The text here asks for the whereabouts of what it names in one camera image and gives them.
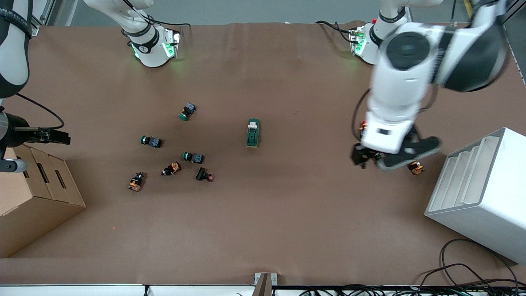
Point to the white table edge rail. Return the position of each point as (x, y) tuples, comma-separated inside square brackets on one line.
[(82, 290)]

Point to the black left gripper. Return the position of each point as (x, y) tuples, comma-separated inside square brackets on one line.
[(358, 155)]

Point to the aluminium frame profile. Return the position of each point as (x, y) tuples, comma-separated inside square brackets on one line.
[(517, 8), (41, 16)]

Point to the green push button switch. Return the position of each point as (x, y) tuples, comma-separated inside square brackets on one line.
[(151, 141), (193, 157), (188, 111)]

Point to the black orange selector switch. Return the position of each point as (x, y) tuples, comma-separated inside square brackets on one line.
[(136, 181), (171, 168)]

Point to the black switch with red tip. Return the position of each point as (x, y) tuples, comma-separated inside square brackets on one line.
[(204, 174)]

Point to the brown cardboard box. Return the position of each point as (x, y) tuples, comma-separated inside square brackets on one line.
[(41, 209)]

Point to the brown paper table cover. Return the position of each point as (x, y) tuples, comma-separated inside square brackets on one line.
[(287, 205)]

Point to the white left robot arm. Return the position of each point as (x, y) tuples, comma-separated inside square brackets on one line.
[(402, 82)]

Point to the green terminal block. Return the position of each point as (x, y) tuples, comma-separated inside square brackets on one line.
[(253, 132)]

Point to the white slotted rack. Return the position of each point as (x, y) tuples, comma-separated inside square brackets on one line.
[(485, 205)]

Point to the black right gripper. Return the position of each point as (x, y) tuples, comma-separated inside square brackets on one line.
[(17, 130)]

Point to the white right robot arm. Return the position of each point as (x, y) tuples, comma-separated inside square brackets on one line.
[(150, 53)]

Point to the red button orange block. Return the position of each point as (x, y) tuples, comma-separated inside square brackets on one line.
[(363, 130), (417, 168)]

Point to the grey metal bracket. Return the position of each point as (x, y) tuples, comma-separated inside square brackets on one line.
[(265, 283)]

